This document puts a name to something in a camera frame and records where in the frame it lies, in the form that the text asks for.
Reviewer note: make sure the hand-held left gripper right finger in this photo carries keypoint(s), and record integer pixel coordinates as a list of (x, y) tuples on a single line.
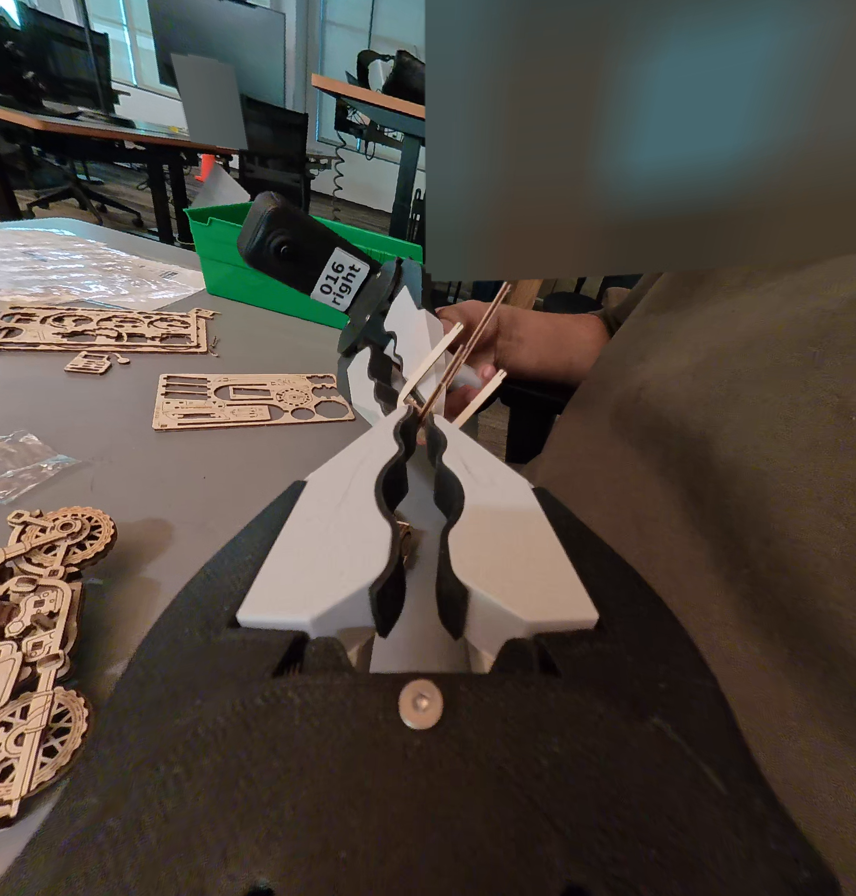
[(519, 560)]

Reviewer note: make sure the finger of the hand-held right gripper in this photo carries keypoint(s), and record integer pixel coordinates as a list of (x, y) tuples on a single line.
[(414, 329), (363, 392)]

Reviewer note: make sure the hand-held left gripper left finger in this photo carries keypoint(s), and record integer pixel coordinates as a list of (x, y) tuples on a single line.
[(316, 560)]

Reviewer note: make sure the thin wooden strip piece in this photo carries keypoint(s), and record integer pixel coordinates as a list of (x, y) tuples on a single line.
[(470, 336)]

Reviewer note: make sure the slotted wooden puzzle sheet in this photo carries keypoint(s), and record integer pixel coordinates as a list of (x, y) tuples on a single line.
[(253, 402)]

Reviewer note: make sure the grey desk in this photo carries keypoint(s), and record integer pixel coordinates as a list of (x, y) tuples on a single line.
[(190, 476)]

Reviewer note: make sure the person's right hand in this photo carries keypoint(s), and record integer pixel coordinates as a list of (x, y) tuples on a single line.
[(491, 336)]

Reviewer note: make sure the green plastic bin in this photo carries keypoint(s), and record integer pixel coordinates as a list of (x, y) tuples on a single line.
[(260, 266)]

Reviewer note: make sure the small wooden chair model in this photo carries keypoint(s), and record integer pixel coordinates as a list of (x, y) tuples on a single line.
[(403, 542)]

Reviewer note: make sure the orange cone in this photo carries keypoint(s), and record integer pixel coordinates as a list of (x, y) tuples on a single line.
[(208, 168)]

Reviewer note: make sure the wooden-top standing table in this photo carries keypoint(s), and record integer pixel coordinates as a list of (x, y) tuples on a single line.
[(372, 94)]

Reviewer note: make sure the black backpack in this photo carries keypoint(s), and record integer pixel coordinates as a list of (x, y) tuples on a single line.
[(400, 73)]

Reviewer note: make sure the large emptied wooden puzzle sheet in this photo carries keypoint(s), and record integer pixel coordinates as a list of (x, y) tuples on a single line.
[(99, 329)]

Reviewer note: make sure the dark monitor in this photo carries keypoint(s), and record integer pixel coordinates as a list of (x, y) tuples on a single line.
[(218, 35)]

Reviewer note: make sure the plastic-wrapped instruction sheet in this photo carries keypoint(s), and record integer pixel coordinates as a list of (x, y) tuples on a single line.
[(71, 266)]

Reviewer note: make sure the black office chair on castors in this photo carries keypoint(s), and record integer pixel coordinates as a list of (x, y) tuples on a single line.
[(71, 189)]

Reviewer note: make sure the small wooden slotted piece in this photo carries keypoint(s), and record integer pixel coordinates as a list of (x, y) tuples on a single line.
[(88, 364)]

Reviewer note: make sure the long wooden table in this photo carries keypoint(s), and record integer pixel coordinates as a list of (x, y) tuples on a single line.
[(85, 126)]

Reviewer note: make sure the clear plastic bag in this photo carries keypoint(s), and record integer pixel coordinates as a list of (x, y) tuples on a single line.
[(15, 462)]

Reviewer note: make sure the pile of wooden model parts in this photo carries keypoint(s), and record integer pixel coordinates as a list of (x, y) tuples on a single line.
[(22, 700)]

